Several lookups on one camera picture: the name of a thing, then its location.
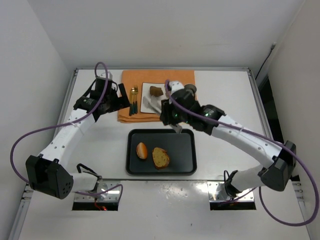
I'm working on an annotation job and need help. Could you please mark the stainless steel tongs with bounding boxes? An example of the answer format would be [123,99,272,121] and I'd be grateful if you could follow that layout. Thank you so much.
[142,96,183,134]

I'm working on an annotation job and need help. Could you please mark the brown chocolate croissant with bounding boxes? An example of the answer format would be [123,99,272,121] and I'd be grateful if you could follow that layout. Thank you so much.
[149,85,164,98]

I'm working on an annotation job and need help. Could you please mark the glossy orange bun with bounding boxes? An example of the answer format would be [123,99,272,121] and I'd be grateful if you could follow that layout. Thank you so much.
[136,142,148,160]

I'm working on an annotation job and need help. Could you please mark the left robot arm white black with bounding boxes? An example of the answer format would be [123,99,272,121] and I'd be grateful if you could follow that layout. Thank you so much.
[25,77,130,199]

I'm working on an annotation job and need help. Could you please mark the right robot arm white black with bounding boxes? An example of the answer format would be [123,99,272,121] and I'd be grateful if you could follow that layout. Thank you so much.
[160,80,296,199]

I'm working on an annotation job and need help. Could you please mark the left seeded bread slice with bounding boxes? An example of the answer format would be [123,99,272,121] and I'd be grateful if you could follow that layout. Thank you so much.
[152,147,170,170]

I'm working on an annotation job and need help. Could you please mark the white square plate black rim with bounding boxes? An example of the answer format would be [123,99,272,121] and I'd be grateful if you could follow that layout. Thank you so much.
[139,82,167,114]

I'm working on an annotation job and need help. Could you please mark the orange woven placemat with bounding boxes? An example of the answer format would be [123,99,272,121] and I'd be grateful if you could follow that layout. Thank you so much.
[117,69,196,123]

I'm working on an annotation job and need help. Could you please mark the black baking tray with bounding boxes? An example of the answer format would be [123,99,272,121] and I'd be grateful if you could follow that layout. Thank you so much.
[125,129,197,176]

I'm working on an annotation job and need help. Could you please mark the silver metal cup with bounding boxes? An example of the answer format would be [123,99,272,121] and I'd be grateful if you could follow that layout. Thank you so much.
[184,84,197,94]

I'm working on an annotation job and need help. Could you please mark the green handled gold knife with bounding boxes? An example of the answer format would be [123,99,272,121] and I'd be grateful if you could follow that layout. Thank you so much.
[132,97,137,115]

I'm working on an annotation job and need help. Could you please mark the green handled gold spoon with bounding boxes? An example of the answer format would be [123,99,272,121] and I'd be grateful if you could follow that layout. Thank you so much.
[129,87,135,116]

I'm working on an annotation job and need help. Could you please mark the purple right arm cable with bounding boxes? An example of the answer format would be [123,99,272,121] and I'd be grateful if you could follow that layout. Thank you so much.
[164,79,320,227]

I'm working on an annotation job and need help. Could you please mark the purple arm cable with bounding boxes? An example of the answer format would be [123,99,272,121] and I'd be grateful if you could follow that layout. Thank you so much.
[9,61,124,201]
[164,79,320,227]

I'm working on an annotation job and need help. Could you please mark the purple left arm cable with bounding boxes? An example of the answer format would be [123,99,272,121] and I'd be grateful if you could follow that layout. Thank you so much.
[9,61,124,201]

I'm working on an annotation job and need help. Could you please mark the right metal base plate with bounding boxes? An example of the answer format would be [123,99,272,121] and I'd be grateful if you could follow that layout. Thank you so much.
[207,181,255,203]

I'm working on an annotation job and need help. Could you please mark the metal base plate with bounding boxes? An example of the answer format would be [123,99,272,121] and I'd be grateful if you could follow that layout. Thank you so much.
[207,181,255,203]
[73,181,123,204]

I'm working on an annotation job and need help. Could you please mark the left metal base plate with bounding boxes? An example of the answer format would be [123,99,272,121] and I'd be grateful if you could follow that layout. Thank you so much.
[73,181,123,204]

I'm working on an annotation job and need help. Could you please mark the black right base cable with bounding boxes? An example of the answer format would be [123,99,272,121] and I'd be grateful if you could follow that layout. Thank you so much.
[221,169,238,198]

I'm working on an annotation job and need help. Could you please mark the black wall cable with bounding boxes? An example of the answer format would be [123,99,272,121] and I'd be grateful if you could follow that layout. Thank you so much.
[254,43,276,81]

